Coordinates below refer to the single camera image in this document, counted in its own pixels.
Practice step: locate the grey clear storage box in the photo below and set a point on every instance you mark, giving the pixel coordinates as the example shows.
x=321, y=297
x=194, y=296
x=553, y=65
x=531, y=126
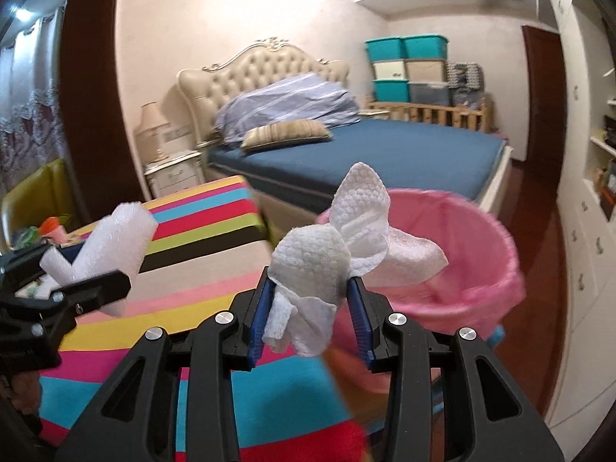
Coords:
x=430, y=92

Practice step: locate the wall switch panel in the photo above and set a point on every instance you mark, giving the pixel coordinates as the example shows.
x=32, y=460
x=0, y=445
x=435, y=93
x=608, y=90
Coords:
x=177, y=133

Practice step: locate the lace patterned curtain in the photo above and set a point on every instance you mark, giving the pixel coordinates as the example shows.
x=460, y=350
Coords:
x=29, y=106

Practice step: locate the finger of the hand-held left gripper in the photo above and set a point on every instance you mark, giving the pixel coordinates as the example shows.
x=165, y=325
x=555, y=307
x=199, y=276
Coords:
x=91, y=288
x=21, y=260

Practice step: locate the cream tufted bed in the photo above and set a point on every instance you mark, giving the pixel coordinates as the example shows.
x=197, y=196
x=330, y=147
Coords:
x=385, y=159

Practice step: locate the white foam block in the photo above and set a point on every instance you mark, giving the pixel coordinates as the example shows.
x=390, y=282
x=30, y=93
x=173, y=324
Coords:
x=113, y=238

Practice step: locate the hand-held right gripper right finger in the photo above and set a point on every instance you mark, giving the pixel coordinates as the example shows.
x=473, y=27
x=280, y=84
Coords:
x=358, y=320

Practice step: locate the blue striped duvet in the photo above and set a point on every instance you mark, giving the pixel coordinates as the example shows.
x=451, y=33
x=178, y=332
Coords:
x=288, y=103

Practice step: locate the yellow chair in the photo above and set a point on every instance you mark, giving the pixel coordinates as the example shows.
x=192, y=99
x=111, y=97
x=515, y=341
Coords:
x=33, y=197

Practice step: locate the bin with pink bag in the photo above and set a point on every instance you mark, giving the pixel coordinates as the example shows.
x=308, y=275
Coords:
x=471, y=250

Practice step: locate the tan plastic storage box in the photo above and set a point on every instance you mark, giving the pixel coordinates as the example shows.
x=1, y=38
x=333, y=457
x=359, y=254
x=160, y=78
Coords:
x=426, y=70

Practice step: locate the cream bedside lamp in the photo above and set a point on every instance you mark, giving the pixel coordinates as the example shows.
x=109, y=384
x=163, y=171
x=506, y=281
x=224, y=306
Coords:
x=150, y=127

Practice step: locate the cream plastic storage box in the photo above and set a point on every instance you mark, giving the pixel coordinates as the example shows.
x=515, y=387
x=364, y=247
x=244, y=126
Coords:
x=390, y=70

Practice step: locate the white built-in wardrobe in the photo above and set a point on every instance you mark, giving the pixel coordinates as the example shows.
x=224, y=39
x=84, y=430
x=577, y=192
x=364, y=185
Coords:
x=584, y=260

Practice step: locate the tan striped pillow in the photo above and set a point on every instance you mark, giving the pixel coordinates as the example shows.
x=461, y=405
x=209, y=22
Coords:
x=286, y=134

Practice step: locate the houndstooth fabric bag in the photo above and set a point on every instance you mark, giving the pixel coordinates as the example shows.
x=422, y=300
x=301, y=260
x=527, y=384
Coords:
x=464, y=74

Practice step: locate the wooden crib rail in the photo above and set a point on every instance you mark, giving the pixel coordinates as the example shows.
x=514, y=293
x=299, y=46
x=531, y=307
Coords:
x=433, y=114

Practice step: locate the orange toy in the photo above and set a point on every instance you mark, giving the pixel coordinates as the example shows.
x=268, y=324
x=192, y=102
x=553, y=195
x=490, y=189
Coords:
x=54, y=228

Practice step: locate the white paper towel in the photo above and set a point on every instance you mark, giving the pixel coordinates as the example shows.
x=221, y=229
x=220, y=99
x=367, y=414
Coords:
x=313, y=260

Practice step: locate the colourful striped tablecloth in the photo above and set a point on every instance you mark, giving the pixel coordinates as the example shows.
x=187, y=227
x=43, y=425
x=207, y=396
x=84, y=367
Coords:
x=207, y=231

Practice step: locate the teal plastic storage box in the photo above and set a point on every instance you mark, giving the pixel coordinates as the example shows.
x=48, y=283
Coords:
x=384, y=50
x=391, y=90
x=426, y=47

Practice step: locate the dark wooden door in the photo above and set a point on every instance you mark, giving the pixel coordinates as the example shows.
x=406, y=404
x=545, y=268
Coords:
x=541, y=96

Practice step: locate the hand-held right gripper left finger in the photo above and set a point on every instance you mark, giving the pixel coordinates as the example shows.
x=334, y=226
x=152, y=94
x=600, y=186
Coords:
x=262, y=320

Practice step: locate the white nightstand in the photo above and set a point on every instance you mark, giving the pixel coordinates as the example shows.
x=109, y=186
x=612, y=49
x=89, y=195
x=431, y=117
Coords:
x=175, y=173

